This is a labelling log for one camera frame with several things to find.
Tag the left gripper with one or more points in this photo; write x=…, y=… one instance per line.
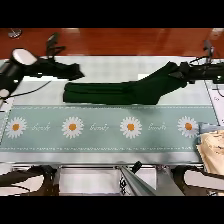
x=68, y=70

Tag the dark green garment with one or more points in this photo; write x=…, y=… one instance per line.
x=110, y=93

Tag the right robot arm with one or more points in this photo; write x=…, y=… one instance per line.
x=210, y=70

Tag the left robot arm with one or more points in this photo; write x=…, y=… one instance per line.
x=13, y=68

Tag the cream garment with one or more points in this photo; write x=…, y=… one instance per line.
x=213, y=150

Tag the silver frame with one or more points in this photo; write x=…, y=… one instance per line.
x=141, y=186

